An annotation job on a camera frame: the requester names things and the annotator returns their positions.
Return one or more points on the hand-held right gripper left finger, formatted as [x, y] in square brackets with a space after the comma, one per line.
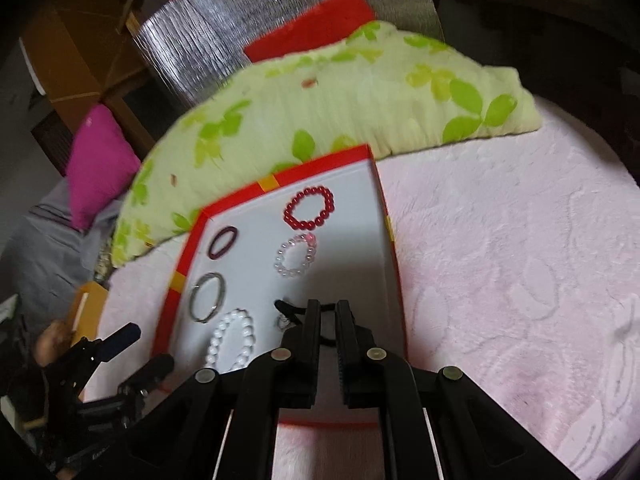
[312, 340]

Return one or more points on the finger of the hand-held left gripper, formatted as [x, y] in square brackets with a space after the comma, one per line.
[122, 336]
[155, 370]

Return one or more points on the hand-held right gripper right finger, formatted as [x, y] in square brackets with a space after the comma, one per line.
[345, 340]

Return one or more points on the silver metal bangle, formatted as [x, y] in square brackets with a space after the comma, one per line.
[192, 300]

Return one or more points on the red gift box tray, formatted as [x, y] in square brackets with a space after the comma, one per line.
[350, 200]

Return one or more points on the orange cardboard box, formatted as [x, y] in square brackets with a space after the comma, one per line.
[87, 305]

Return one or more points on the brown object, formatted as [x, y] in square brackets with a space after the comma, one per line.
[50, 342]

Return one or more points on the patterned cloth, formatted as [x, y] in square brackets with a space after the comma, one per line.
[102, 260]

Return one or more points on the grey blanket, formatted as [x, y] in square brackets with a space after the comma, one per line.
[45, 240]

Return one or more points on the magenta pillow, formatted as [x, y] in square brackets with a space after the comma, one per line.
[97, 165]

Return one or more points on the pink fleece blanket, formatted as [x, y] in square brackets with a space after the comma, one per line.
[500, 260]

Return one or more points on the wooden stool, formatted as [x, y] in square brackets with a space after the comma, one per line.
[130, 110]

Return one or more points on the green floral pillow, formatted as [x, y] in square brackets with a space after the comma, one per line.
[300, 110]

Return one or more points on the brown cardboard box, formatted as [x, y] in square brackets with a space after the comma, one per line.
[75, 35]

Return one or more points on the red cushion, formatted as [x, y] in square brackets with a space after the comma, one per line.
[310, 25]

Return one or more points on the silver foil insulation sheet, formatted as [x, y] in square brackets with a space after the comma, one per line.
[250, 0]

